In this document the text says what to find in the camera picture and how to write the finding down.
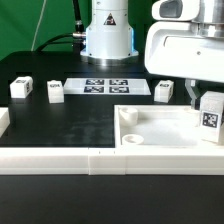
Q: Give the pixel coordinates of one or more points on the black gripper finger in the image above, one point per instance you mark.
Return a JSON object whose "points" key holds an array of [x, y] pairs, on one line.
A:
{"points": [[193, 91]]}

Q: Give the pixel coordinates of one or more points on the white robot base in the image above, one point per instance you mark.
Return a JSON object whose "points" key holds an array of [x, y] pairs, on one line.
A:
{"points": [[109, 37]]}

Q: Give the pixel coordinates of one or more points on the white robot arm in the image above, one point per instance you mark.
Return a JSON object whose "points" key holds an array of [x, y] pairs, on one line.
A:
{"points": [[187, 40]]}

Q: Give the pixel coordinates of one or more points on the white marker sheet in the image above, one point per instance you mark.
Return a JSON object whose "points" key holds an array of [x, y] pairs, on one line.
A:
{"points": [[106, 86]]}

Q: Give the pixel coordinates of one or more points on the white square tabletop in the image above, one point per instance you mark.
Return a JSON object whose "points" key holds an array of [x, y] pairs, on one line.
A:
{"points": [[169, 126]]}

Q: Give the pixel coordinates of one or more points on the white U-shaped fence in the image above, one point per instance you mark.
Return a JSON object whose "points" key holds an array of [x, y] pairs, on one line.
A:
{"points": [[122, 160]]}

